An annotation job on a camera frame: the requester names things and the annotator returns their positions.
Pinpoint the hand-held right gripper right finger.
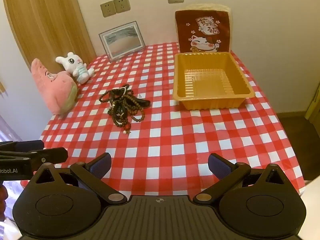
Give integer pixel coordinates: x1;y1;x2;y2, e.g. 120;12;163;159
192;152;292;204

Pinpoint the white rabbit plush toy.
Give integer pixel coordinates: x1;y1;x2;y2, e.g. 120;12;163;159
55;52;95;85

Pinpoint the pink plush toy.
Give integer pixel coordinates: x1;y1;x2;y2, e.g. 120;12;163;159
31;58;78;119

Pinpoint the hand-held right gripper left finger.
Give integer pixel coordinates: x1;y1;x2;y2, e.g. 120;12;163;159
30;152;128;204

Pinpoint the red checkered tablecloth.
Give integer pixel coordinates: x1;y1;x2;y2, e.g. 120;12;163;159
21;41;307;195

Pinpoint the yellow plastic tray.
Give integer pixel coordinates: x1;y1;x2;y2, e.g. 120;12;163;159
172;52;255;110

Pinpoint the wooden baseboard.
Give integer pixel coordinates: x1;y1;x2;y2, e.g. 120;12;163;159
276;110;309;119

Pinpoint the person's left hand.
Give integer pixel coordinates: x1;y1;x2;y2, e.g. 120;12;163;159
0;184;7;222

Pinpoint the wooden door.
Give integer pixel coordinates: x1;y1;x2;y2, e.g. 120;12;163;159
304;80;320;130
1;0;97;68

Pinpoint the cat print cushion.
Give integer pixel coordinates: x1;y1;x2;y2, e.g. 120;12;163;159
175;3;234;54

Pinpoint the framed sand picture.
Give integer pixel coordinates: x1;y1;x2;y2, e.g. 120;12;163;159
98;21;146;61

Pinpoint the pile of bead bracelets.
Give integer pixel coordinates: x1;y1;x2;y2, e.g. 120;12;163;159
99;84;151;135

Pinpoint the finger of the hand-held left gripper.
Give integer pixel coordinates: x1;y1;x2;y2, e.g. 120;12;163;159
0;147;68;164
0;140;45;153

